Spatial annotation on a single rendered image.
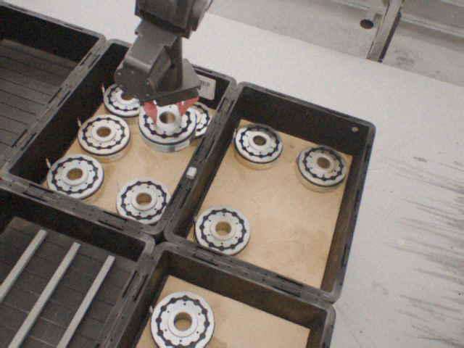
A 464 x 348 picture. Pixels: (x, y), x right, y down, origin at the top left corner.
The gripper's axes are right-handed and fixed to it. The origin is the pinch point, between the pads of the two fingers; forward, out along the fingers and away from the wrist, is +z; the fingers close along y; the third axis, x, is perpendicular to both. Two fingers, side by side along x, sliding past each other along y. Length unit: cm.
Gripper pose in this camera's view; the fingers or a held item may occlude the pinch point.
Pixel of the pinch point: (167, 114)
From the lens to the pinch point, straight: 80.0
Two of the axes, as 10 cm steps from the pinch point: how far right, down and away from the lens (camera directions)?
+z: -0.9, 5.2, 8.5
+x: -4.2, -7.9, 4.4
